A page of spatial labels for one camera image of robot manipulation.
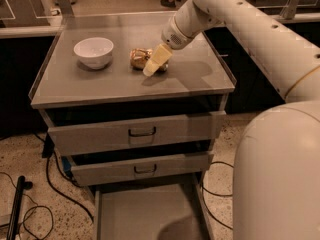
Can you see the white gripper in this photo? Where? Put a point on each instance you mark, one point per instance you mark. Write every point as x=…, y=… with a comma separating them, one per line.
x=171, y=34

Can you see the orange soda can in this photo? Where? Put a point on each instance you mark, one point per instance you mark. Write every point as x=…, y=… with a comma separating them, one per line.
x=139, y=57

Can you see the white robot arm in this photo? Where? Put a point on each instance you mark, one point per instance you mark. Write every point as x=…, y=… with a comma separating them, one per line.
x=276, y=175

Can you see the grey metal drawer cabinet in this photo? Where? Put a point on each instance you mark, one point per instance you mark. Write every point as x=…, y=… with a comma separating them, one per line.
x=66, y=92

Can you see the grey top drawer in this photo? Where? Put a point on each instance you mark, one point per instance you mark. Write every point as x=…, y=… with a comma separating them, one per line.
x=136, y=133

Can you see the grey drawer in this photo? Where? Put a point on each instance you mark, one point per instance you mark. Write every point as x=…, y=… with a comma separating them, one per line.
x=136, y=133
x=165, y=208
x=134, y=169

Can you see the grey middle drawer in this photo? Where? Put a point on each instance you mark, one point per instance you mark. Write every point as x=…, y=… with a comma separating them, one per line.
x=134, y=169

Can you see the grey bottom drawer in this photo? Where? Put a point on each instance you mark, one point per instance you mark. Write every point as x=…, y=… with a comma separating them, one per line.
x=165, y=208

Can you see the person's shoes in background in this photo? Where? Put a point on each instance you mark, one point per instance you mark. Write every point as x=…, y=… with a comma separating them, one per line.
x=168, y=3

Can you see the white ceramic bowl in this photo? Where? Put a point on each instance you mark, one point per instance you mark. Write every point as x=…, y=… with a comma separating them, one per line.
x=95, y=52

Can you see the black bar on floor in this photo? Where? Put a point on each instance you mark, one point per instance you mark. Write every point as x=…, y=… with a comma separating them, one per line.
x=21, y=186

